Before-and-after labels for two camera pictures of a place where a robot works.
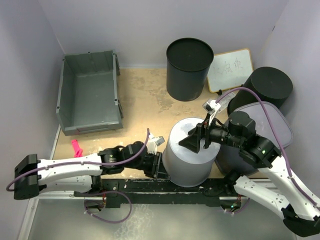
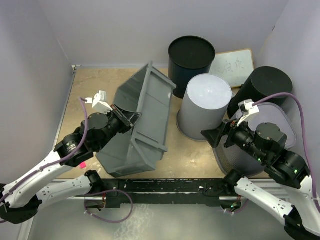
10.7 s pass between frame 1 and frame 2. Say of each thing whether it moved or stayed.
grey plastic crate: moved
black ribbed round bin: stayed
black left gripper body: moved
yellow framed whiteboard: stayed
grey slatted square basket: stayed
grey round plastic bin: moved
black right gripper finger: moved
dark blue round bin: stayed
